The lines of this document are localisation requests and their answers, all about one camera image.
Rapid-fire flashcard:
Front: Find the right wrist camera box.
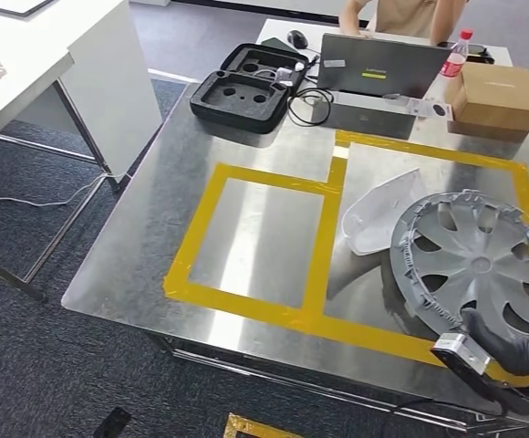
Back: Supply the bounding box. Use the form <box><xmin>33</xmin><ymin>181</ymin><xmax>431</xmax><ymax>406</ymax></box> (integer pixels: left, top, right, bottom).
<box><xmin>430</xmin><ymin>332</ymin><xmax>511</xmax><ymax>403</ymax></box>

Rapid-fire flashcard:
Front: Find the white paper tag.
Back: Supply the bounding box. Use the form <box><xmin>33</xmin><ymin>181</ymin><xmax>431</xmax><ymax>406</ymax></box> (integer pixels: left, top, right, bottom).
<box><xmin>383</xmin><ymin>93</ymin><xmax>453</xmax><ymax>120</ymax></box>

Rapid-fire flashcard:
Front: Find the black-framed white board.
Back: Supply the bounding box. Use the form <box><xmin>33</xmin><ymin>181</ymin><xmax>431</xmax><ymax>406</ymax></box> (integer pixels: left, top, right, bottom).
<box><xmin>0</xmin><ymin>0</ymin><xmax>56</xmax><ymax>18</ymax></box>

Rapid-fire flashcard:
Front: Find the grey plastic wheel hubcap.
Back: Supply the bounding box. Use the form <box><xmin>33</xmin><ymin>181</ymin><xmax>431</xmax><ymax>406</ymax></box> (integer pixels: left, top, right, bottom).
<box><xmin>390</xmin><ymin>189</ymin><xmax>529</xmax><ymax>346</ymax></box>

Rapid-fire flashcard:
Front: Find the yellow floor tape square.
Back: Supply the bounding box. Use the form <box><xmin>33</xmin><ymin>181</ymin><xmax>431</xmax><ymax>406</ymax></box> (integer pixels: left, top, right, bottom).
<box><xmin>223</xmin><ymin>412</ymin><xmax>302</xmax><ymax>438</ymax></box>

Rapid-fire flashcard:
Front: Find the black computer mouse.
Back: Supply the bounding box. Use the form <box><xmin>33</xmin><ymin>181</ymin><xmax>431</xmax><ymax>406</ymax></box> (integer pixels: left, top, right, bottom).
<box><xmin>288</xmin><ymin>28</ymin><xmax>310</xmax><ymax>51</ymax></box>

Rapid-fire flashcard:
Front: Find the small white device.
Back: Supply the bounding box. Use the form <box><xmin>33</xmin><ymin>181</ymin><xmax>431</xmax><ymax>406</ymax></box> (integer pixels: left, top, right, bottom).
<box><xmin>271</xmin><ymin>60</ymin><xmax>306</xmax><ymax>87</ymax></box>

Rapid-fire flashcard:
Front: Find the white desk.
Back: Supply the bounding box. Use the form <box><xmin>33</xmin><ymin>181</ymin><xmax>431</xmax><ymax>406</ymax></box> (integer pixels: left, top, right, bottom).
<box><xmin>255</xmin><ymin>17</ymin><xmax>514</xmax><ymax>68</ymax></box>

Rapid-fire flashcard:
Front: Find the brown cardboard box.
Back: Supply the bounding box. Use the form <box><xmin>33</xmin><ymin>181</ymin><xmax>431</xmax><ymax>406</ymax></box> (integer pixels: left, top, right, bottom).
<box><xmin>444</xmin><ymin>62</ymin><xmax>529</xmax><ymax>134</ymax></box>

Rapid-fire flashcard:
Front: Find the dark grey laptop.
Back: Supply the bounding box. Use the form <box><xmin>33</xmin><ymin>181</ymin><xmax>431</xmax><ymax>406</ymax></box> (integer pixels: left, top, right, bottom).
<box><xmin>317</xmin><ymin>33</ymin><xmax>453</xmax><ymax>101</ymax></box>

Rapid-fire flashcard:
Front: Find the white plastic part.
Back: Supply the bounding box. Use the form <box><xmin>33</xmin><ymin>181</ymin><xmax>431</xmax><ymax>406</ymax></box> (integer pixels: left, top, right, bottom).
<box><xmin>341</xmin><ymin>167</ymin><xmax>422</xmax><ymax>257</ymax></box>

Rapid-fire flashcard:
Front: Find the white floor cable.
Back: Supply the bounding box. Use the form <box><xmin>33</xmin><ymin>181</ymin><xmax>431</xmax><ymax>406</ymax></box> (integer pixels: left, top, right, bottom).
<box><xmin>0</xmin><ymin>172</ymin><xmax>129</xmax><ymax>210</ymax></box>

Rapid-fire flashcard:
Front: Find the yellow tape double rectangle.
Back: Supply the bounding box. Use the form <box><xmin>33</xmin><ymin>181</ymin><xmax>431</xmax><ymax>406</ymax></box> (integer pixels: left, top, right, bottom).
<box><xmin>162</xmin><ymin>128</ymin><xmax>529</xmax><ymax>388</ymax></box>

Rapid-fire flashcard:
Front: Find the red-labelled drink bottle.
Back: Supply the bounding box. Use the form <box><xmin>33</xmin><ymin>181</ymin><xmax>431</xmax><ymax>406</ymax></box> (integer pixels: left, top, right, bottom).
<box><xmin>439</xmin><ymin>28</ymin><xmax>474</xmax><ymax>79</ymax></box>

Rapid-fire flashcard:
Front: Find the white table with metal legs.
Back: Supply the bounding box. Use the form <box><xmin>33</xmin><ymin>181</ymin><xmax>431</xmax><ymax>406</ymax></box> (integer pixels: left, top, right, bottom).
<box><xmin>0</xmin><ymin>0</ymin><xmax>126</xmax><ymax>304</ymax></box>

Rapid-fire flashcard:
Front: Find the white desk side panel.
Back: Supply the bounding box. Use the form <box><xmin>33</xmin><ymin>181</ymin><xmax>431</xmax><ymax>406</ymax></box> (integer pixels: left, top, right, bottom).
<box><xmin>15</xmin><ymin>0</ymin><xmax>163</xmax><ymax>183</ymax></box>

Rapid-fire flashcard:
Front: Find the coiled black cable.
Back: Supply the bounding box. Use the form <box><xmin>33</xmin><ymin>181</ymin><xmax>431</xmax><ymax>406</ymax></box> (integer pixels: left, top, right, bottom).
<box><xmin>288</xmin><ymin>87</ymin><xmax>335</xmax><ymax>128</ymax></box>

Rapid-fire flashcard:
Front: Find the person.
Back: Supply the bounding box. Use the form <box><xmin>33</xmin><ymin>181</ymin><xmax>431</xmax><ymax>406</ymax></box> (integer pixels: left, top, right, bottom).
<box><xmin>338</xmin><ymin>0</ymin><xmax>468</xmax><ymax>47</ymax></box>

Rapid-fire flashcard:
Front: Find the black foam case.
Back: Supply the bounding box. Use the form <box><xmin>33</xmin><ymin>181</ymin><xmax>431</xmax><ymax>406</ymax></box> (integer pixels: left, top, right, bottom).
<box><xmin>189</xmin><ymin>42</ymin><xmax>312</xmax><ymax>135</ymax></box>

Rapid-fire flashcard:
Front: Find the stainless steel workbench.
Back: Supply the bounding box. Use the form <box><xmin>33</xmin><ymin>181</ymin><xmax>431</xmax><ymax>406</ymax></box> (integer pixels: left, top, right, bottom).
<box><xmin>60</xmin><ymin>81</ymin><xmax>529</xmax><ymax>433</ymax></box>

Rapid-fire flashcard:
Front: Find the flat black plate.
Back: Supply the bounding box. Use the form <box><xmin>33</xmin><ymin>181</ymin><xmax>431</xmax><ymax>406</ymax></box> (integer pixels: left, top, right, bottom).
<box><xmin>92</xmin><ymin>406</ymin><xmax>132</xmax><ymax>438</ymax></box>

